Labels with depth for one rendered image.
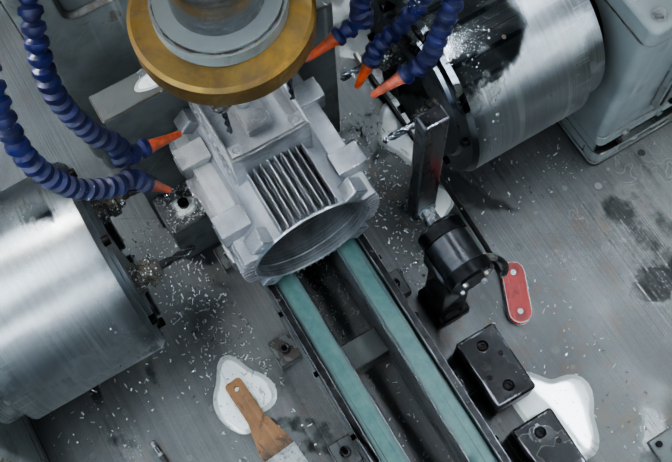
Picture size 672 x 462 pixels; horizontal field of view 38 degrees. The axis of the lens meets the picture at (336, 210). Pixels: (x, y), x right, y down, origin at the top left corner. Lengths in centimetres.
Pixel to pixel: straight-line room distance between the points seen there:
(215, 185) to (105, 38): 22
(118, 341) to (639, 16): 69
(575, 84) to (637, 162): 32
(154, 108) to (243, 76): 26
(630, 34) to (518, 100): 15
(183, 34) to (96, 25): 30
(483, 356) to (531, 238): 21
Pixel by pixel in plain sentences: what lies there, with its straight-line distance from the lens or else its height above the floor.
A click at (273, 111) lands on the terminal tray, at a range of 112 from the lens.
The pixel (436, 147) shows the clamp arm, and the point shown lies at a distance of 101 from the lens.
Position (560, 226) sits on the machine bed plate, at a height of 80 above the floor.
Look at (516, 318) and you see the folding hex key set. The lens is 135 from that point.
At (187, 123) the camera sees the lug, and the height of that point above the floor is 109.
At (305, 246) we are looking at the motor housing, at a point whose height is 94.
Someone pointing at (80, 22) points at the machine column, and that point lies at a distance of 117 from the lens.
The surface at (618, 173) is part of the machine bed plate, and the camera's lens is 147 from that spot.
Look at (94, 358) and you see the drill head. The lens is 109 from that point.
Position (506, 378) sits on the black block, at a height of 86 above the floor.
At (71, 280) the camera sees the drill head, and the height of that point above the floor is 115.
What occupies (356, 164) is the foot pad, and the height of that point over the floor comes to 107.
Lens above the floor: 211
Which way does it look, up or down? 69 degrees down
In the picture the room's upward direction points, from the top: 5 degrees counter-clockwise
